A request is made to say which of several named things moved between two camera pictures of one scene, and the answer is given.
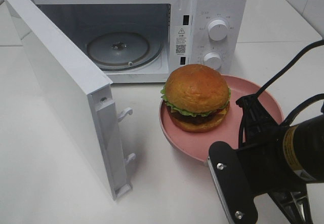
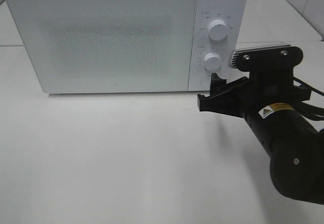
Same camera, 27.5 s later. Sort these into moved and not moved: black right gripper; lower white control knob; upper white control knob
Moved: black right gripper
Not moved: upper white control knob; lower white control knob
